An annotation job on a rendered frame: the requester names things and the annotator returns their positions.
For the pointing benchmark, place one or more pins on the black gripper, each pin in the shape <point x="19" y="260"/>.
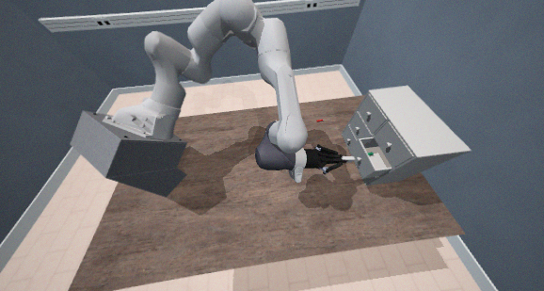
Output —
<point x="318" y="157"/>

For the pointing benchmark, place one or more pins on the grey chest of drawers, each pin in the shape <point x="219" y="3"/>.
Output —
<point x="430" y="140"/>

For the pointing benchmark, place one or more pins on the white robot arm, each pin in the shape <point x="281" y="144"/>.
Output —
<point x="282" y="145"/>

